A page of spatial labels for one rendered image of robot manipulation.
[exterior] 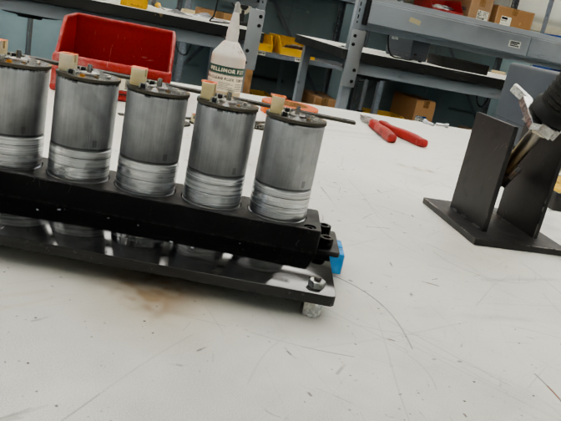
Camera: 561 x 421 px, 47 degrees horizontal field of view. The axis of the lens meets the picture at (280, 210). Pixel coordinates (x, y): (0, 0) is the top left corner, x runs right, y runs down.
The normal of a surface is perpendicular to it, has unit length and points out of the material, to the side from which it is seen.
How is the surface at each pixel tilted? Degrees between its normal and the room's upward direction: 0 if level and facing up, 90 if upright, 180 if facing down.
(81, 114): 90
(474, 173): 90
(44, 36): 90
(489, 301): 0
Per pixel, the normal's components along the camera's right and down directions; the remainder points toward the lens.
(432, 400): 0.19, -0.94
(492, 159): -0.96, -0.13
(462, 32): 0.27, 0.33
